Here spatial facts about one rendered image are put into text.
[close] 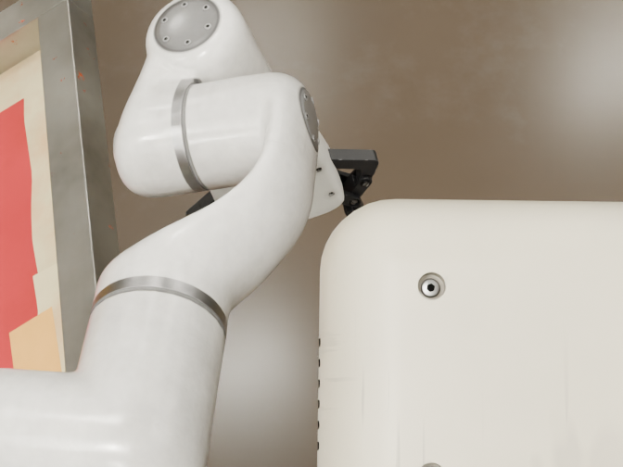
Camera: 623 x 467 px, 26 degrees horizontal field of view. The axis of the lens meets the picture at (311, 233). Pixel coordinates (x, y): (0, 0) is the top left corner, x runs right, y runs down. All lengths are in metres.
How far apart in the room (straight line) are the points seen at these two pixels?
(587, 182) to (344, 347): 2.66
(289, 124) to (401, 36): 2.54
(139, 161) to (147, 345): 0.19
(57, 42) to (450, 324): 0.81
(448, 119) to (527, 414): 2.74
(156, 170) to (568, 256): 0.45
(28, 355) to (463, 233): 0.68
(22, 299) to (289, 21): 2.32
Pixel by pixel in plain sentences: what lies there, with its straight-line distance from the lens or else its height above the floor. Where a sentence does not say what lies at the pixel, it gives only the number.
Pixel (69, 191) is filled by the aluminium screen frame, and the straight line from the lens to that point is 1.16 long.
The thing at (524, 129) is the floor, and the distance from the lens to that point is 3.25.
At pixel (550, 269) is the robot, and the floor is 2.03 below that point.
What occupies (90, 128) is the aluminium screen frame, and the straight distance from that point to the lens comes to 1.20.
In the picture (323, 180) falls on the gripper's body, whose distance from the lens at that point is 1.09.
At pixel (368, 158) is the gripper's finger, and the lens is 1.12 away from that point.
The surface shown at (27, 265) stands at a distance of 1.21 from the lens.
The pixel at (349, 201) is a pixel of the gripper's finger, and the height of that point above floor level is 1.54.
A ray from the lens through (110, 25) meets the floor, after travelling 3.47.
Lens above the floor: 2.46
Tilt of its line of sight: 54 degrees down
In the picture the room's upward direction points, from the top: straight up
